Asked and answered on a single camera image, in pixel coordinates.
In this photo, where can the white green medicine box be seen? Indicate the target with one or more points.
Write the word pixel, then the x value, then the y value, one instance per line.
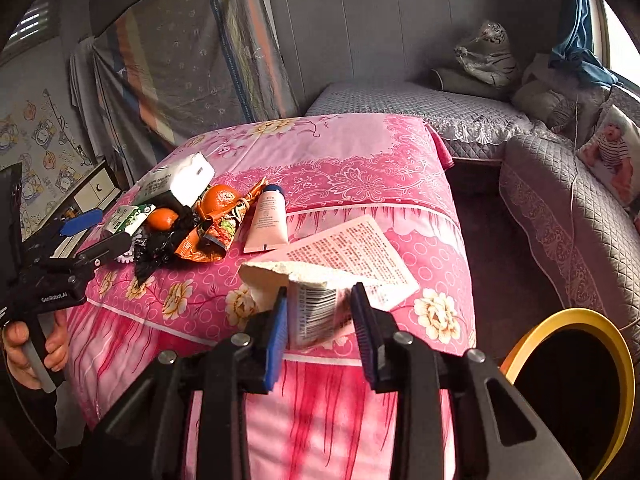
pixel 190 182

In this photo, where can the person's left forearm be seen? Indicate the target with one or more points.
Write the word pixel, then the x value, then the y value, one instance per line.
pixel 25 420

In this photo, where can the large orange peel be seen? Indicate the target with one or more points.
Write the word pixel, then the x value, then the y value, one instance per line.
pixel 220 199

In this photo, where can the cartoon wall sticker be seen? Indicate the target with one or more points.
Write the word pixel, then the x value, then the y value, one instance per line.
pixel 40 150

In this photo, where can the blue curtain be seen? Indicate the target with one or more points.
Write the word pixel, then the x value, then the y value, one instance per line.
pixel 580 35

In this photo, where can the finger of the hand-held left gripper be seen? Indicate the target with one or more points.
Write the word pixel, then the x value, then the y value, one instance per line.
pixel 107 247
pixel 82 221

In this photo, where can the white cabinet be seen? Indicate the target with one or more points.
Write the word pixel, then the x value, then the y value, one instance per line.
pixel 92 185

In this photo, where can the window blind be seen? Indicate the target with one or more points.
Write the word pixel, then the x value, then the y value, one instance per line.
pixel 32 25

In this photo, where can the pink cream tube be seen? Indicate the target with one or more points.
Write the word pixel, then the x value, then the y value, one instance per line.
pixel 267 220

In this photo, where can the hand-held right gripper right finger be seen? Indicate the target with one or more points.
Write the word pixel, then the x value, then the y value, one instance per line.
pixel 363 340

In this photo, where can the window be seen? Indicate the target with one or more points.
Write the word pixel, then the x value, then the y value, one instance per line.
pixel 625 30

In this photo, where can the small green white carton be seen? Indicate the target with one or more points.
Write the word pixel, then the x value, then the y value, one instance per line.
pixel 125 217

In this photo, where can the yellow round basin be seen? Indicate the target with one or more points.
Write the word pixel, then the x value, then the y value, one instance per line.
pixel 575 316

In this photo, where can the pink floral blanket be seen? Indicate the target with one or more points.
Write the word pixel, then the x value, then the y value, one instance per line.
pixel 350 180

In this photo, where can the crumpled grey cushion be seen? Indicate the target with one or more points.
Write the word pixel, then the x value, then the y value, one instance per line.
pixel 545 100

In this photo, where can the small orange tangerine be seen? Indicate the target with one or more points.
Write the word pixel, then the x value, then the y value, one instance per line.
pixel 162 219

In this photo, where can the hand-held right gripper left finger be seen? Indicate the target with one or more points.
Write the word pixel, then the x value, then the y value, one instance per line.
pixel 278 340

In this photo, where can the grey quilted sofa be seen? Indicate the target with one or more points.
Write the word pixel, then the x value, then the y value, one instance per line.
pixel 400 105

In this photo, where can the flat grey pillow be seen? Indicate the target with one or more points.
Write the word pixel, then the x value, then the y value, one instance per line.
pixel 460 82

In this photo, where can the black plastic bag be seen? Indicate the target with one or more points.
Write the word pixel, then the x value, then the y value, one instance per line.
pixel 155 252

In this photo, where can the person's left hand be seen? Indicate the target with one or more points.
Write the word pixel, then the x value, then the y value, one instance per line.
pixel 25 355

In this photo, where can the orange snack wrapper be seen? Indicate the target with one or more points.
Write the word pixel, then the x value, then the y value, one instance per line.
pixel 210 241

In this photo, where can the pink paper leaflet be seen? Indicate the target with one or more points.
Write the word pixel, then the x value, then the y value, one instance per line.
pixel 360 250

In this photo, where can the baby print pillow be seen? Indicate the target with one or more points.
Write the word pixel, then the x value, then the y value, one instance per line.
pixel 610 150

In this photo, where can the white foam fruit net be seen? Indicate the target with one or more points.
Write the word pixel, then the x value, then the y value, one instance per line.
pixel 125 257

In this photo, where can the striped grey hanging cloth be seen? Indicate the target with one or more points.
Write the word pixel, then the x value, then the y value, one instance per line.
pixel 200 60

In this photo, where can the torn pink white carton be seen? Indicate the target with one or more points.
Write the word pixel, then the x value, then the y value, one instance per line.
pixel 315 310

